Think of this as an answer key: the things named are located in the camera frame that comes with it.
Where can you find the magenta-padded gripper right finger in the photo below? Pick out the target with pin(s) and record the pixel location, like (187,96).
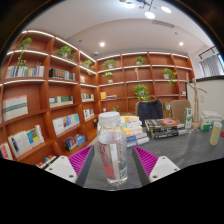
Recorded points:
(162,168)

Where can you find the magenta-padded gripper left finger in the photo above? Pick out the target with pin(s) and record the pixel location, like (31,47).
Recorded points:
(63,168)

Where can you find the grey spine book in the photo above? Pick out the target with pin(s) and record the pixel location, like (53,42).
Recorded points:
(140,141)

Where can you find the black thick book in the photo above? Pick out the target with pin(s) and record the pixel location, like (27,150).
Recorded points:
(168,133)

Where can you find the blue spine book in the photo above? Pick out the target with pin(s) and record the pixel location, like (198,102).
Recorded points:
(137,136)

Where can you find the black book with orange circle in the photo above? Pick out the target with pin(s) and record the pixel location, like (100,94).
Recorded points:
(165,123)

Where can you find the white thick book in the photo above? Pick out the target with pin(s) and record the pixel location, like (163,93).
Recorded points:
(133,127)

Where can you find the clear plastic drink bottle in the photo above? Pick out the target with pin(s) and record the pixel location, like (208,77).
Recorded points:
(112,150)

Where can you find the green and white carton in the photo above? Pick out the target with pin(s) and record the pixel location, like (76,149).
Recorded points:
(188,118)

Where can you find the dark blue chair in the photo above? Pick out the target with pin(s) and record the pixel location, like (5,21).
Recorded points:
(150,111)

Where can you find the colourful cover book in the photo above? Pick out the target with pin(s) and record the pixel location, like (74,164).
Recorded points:
(130,119)

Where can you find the tan chair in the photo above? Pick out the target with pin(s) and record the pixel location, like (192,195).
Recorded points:
(180,109)

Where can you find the yellow cup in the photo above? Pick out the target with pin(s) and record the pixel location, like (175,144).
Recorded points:
(215,134)

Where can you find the white and green box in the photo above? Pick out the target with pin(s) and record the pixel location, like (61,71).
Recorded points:
(208,121)

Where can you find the orange wooden shelf unit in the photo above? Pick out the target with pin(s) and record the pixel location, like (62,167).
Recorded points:
(50,100)

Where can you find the wooden artist mannequin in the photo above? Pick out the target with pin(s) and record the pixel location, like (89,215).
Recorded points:
(196,100)

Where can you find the grey window blind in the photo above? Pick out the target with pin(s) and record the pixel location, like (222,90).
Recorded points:
(211,65)

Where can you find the round recessed ceiling light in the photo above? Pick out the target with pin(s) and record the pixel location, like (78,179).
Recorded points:
(102,44)
(181,43)

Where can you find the branched ceiling lamp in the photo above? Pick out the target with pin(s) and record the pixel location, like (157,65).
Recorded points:
(148,8)

